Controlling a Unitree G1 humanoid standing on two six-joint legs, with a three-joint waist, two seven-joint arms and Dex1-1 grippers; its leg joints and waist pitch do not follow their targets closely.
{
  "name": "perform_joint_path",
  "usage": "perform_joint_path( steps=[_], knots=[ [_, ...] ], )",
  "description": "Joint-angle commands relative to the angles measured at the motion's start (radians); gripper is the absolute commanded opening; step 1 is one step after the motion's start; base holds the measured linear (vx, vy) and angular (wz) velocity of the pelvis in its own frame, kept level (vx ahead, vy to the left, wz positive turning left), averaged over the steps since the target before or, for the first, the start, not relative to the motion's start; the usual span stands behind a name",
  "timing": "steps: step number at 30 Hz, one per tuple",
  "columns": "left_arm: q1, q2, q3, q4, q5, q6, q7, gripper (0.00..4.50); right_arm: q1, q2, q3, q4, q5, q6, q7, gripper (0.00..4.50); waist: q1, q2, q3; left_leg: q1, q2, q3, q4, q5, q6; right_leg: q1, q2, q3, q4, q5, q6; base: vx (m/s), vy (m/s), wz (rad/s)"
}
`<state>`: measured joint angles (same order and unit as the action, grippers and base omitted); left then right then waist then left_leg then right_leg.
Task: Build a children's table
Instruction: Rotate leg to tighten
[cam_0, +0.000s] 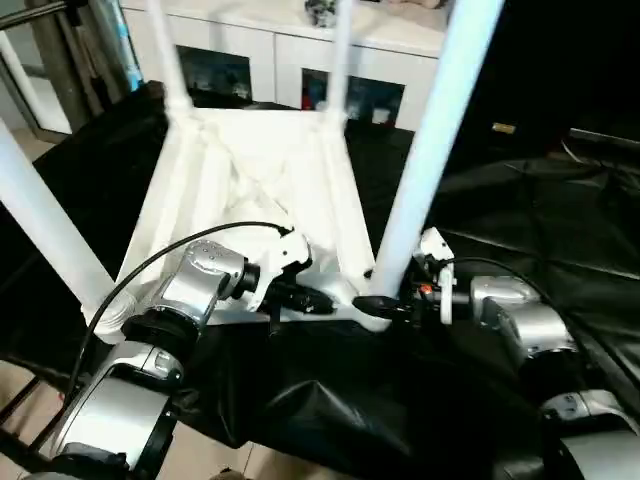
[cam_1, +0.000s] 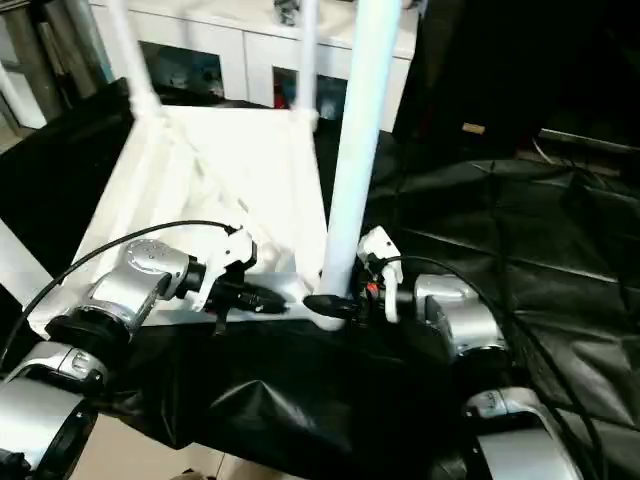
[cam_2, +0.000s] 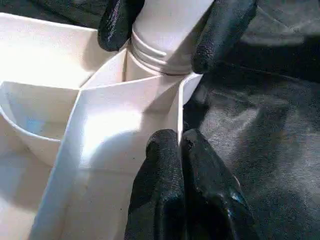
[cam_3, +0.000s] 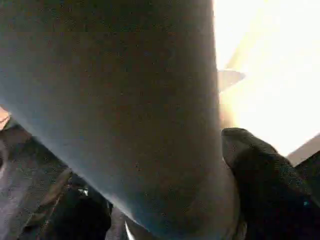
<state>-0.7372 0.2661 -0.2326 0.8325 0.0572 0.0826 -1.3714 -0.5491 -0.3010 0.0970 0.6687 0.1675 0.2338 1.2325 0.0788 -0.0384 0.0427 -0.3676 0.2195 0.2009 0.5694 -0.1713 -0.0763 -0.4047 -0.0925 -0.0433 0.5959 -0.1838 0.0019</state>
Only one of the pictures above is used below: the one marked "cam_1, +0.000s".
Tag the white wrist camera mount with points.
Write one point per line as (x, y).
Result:
(230, 250)
(377, 245)

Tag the black speaker cabinet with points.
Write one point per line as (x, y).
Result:
(465, 65)

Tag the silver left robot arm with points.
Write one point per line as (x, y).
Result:
(125, 290)

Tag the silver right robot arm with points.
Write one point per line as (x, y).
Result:
(470, 320)

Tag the white jar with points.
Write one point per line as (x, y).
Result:
(327, 107)

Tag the grey metal tripod stand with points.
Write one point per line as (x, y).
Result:
(60, 55)

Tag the white plastic table top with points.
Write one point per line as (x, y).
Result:
(225, 150)

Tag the small yellow label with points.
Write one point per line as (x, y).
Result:
(473, 128)

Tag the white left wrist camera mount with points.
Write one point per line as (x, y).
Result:
(230, 250)

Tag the black metal rod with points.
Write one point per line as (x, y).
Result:
(590, 139)

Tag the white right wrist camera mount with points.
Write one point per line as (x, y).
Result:
(377, 245)

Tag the red bottle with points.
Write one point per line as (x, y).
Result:
(284, 97)

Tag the white slanted pipe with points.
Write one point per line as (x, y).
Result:
(22, 100)

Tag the dark brown rounded object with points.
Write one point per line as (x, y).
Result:
(192, 475)

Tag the black plastic mat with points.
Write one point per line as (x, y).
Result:
(500, 250)

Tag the white sideboard cabinet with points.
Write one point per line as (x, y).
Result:
(260, 55)

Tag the dark bag of small parts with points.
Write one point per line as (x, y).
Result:
(286, 11)

